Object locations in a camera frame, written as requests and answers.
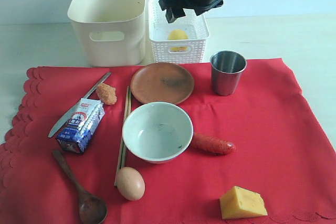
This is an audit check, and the pale green bowl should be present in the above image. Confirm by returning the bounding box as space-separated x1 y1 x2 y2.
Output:
122 102 194 164

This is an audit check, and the left wooden chopstick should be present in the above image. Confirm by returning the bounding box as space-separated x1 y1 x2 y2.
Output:
113 86 131 187

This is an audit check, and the red scalloped tablecloth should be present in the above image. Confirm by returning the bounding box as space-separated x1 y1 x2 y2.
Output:
1 58 335 223

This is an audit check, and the yellow lemon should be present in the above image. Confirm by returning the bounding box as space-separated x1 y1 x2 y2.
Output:
167 29 189 52

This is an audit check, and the wooden chopstick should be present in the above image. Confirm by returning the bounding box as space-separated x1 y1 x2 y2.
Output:
113 86 131 187
119 87 132 169

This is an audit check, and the yellow cheese wedge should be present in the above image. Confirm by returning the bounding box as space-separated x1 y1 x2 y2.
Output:
219 186 268 219

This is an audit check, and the brown round plate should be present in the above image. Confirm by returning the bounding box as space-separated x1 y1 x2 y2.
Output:
130 62 194 104

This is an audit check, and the right wooden chopstick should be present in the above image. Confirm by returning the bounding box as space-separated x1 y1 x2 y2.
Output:
119 87 132 169

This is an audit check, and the blue white milk carton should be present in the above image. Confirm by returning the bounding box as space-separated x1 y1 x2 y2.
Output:
56 98 105 154

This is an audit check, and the red sausage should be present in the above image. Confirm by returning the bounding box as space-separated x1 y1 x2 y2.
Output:
190 133 236 155

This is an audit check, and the stainless steel cup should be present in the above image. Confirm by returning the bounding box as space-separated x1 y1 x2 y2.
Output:
209 50 247 96

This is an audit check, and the dark wooden spoon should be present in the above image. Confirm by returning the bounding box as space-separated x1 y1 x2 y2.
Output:
52 150 108 223

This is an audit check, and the brown egg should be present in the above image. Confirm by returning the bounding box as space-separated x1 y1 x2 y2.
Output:
115 167 145 201

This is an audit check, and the cream plastic storage bin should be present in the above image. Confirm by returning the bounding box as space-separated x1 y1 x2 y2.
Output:
67 0 145 67

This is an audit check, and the white perforated plastic basket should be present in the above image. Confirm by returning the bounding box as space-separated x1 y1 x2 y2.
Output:
148 0 209 64

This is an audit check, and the fried chicken nugget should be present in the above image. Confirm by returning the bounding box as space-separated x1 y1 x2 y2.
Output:
96 83 117 105

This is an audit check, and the metal butter knife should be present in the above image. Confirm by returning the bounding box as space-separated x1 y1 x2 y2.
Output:
48 71 112 138

